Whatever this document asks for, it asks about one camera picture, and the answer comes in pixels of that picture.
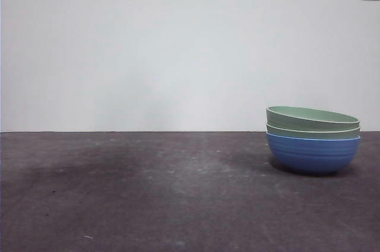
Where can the green ribbed bowl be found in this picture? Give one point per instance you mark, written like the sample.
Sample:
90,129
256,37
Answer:
341,133
297,116

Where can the blue ribbed bowl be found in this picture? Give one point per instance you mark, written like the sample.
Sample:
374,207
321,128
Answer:
311,154

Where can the small pale scrap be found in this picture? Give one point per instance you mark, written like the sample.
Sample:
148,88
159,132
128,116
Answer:
88,236

